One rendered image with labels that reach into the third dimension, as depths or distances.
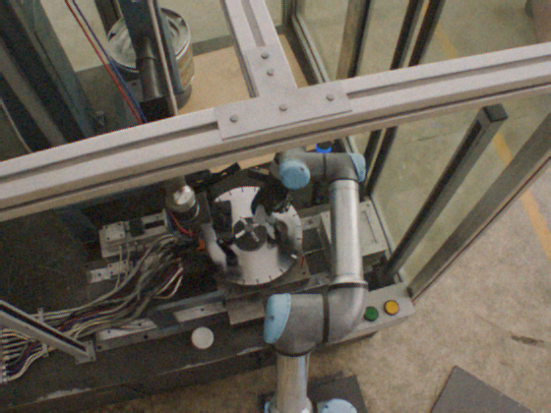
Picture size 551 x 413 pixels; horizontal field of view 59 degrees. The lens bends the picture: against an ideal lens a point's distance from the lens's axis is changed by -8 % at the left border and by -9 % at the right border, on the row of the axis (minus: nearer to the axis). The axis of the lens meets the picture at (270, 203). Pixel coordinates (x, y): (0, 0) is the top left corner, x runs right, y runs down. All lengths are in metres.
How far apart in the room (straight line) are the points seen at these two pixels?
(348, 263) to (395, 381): 1.38
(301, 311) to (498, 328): 1.71
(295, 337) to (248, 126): 0.77
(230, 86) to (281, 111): 1.67
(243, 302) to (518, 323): 1.57
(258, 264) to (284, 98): 1.12
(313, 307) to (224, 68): 1.31
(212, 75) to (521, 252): 1.84
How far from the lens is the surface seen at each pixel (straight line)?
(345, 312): 1.21
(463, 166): 1.11
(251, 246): 1.63
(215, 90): 2.18
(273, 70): 0.56
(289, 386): 1.38
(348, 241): 1.27
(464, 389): 2.64
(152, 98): 1.14
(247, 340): 1.77
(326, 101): 0.54
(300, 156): 1.34
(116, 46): 1.99
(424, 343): 2.63
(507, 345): 2.77
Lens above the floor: 2.49
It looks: 65 degrees down
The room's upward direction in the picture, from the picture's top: straight up
